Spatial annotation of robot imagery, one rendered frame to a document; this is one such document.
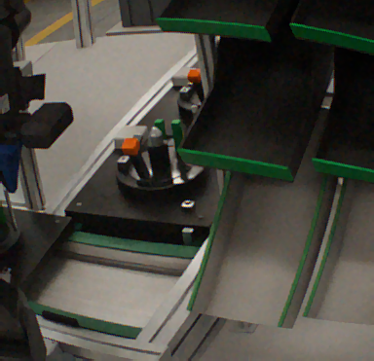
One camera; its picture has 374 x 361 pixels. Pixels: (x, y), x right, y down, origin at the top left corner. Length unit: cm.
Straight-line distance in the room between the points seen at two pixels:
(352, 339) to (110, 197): 50
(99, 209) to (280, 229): 39
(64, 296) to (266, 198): 37
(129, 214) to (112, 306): 17
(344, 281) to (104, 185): 54
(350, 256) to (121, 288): 40
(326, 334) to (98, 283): 37
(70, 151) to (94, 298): 60
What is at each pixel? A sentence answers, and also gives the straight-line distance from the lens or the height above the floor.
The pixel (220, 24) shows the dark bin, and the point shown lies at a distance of 89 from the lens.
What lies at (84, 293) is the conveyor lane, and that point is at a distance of 130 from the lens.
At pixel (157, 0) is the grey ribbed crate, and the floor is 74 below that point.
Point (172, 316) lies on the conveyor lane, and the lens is 116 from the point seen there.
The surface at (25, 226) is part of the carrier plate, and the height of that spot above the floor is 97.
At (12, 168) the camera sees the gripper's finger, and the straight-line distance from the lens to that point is 94.
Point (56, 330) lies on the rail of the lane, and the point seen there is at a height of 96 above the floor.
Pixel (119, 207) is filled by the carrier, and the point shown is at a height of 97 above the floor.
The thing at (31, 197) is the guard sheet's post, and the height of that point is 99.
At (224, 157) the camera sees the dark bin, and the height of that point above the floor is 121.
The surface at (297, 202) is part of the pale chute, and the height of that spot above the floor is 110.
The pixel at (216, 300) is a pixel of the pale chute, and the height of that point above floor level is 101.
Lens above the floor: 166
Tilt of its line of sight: 29 degrees down
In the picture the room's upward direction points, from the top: 10 degrees counter-clockwise
